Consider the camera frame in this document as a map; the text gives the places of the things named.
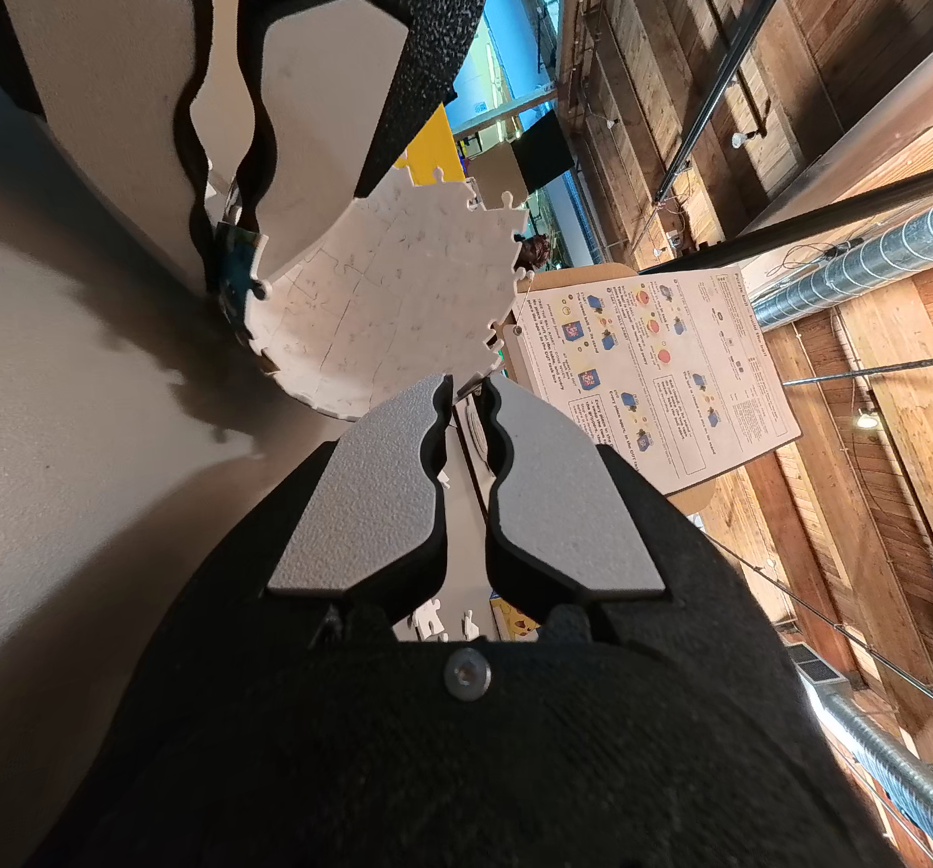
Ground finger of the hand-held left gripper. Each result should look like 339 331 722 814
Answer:
237 0 411 278
0 0 218 295

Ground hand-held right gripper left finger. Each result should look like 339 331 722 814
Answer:
267 372 453 617

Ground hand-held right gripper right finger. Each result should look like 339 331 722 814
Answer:
481 372 666 612

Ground assembled white puzzle sheet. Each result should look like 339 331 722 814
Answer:
211 164 531 422

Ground blue puzzle box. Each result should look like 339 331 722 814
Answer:
490 593 542 642

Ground yellow panel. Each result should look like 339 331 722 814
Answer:
394 103 469 185

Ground printed instruction sheet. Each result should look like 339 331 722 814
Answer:
510 266 803 499

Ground black box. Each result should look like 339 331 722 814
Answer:
510 110 578 192

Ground black metal pole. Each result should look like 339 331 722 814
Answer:
638 168 933 276

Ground black ceiling rail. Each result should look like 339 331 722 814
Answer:
651 0 815 207

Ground silver ventilation duct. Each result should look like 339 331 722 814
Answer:
751 208 933 331
798 667 933 821

